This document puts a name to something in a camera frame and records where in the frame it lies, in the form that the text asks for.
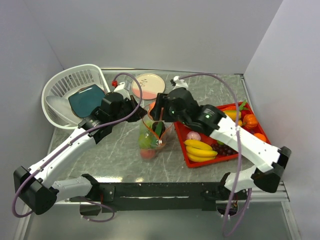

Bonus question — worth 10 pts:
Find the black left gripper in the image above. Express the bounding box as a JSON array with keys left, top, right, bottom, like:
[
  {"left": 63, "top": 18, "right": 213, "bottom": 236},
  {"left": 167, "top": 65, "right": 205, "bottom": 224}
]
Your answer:
[{"left": 110, "top": 95, "right": 148, "bottom": 126}]

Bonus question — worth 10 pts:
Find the green cabbage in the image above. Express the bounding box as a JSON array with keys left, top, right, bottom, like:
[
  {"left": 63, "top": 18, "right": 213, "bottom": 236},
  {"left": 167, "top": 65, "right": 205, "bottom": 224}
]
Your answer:
[{"left": 144, "top": 120, "right": 154, "bottom": 129}]

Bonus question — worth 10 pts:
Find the dark green chili pepper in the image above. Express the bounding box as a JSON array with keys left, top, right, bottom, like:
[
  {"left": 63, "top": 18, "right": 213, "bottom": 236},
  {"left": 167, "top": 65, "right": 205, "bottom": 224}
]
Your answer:
[{"left": 154, "top": 121, "right": 163, "bottom": 138}]

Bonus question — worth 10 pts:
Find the clear zip top bag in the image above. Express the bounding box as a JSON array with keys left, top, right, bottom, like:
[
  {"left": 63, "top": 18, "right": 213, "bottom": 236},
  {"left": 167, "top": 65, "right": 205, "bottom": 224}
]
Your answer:
[{"left": 138, "top": 105, "right": 174, "bottom": 158}]

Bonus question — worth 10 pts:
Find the green apple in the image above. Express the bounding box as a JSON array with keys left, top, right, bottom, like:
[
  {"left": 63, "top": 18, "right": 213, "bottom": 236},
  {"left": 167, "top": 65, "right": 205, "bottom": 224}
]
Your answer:
[{"left": 138, "top": 134, "right": 153, "bottom": 149}]

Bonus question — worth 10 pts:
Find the pink peach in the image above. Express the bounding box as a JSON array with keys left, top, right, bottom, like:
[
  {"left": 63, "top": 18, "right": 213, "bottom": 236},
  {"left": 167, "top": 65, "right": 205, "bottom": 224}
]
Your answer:
[{"left": 140, "top": 149, "right": 157, "bottom": 160}]

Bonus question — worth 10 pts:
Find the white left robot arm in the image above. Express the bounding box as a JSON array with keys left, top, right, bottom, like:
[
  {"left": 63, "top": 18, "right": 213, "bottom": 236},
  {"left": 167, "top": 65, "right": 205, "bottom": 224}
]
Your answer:
[{"left": 11, "top": 92, "right": 147, "bottom": 218}]

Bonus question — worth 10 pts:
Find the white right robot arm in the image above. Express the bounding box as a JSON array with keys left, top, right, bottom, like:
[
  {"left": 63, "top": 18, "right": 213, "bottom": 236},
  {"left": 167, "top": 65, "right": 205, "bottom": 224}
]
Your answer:
[{"left": 150, "top": 87, "right": 292, "bottom": 199}]

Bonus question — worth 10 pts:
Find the cream and pink round plate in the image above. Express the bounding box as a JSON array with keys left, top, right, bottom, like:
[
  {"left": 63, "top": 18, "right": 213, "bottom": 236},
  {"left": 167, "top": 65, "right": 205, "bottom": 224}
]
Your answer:
[{"left": 136, "top": 73, "right": 166, "bottom": 100}]

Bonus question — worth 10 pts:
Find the teal square plate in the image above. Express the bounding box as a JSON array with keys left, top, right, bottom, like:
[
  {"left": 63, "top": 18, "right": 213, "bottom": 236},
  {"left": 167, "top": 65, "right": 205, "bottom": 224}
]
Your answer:
[{"left": 68, "top": 84, "right": 106, "bottom": 119}]

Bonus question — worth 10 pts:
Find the purple onion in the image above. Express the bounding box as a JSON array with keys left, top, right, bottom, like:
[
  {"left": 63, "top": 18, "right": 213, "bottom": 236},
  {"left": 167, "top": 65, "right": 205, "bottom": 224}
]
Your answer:
[{"left": 186, "top": 131, "right": 202, "bottom": 141}]

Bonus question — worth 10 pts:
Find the white bowl in basket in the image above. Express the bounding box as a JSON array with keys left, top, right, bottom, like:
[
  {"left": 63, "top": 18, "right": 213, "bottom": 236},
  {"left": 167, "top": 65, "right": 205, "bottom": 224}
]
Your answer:
[{"left": 45, "top": 95, "right": 76, "bottom": 125}]

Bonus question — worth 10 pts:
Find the red plastic tray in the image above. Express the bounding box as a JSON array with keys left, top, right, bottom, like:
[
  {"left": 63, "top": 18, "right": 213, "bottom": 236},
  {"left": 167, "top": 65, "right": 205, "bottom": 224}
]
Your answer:
[{"left": 174, "top": 101, "right": 270, "bottom": 168}]

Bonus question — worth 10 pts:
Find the yellow banana bunch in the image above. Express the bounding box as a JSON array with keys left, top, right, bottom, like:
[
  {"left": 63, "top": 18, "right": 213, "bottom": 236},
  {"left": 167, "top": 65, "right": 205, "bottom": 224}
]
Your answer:
[{"left": 184, "top": 139, "right": 218, "bottom": 163}]

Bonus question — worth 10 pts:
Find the white plastic laundry basket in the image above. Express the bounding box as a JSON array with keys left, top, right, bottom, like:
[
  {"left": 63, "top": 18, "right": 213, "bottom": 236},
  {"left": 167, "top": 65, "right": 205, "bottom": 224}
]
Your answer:
[{"left": 41, "top": 64, "right": 110, "bottom": 131}]

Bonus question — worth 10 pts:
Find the dark purple grape bunch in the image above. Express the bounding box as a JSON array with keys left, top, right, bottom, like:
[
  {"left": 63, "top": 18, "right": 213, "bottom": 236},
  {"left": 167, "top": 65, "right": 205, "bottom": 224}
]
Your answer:
[{"left": 211, "top": 143, "right": 238, "bottom": 157}]

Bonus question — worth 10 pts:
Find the orange carrot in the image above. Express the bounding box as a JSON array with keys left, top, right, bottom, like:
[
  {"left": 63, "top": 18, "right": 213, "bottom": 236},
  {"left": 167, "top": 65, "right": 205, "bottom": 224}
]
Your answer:
[{"left": 221, "top": 105, "right": 237, "bottom": 112}]

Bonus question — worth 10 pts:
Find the orange mini pumpkin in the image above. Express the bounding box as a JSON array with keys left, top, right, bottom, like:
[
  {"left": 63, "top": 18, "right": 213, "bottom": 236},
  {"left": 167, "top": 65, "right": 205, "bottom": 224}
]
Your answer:
[{"left": 243, "top": 114, "right": 259, "bottom": 130}]

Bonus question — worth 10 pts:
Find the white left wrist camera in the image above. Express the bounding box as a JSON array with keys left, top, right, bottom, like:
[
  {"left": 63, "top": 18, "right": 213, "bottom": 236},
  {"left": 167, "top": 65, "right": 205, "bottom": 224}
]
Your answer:
[{"left": 113, "top": 81, "right": 131, "bottom": 99}]

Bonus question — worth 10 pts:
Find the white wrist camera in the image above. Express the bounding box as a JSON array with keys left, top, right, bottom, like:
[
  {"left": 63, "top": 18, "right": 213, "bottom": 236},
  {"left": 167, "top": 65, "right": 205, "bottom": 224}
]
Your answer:
[
  {"left": 170, "top": 75, "right": 189, "bottom": 90},
  {"left": 113, "top": 81, "right": 131, "bottom": 99}
]

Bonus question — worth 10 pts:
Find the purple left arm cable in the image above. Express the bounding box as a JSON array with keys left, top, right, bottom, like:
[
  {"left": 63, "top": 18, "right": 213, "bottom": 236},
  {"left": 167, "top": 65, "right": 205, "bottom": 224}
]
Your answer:
[{"left": 11, "top": 72, "right": 144, "bottom": 218}]

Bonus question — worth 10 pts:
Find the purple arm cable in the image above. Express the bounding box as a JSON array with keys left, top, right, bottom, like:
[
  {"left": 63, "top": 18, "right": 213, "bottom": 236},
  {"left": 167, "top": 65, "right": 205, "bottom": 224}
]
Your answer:
[
  {"left": 179, "top": 73, "right": 253, "bottom": 237},
  {"left": 11, "top": 72, "right": 144, "bottom": 218}
]

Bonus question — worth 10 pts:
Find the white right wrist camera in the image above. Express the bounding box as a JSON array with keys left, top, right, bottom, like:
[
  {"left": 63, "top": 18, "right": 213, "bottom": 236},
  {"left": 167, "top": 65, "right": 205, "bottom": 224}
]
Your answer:
[{"left": 170, "top": 75, "right": 189, "bottom": 90}]

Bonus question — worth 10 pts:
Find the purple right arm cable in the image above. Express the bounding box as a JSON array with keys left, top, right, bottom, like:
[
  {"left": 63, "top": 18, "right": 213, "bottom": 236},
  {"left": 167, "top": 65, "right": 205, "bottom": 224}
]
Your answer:
[{"left": 179, "top": 73, "right": 253, "bottom": 237}]

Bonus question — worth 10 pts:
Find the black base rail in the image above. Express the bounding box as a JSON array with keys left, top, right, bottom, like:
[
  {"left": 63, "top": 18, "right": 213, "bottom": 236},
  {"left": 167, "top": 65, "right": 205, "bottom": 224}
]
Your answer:
[{"left": 84, "top": 182, "right": 230, "bottom": 212}]

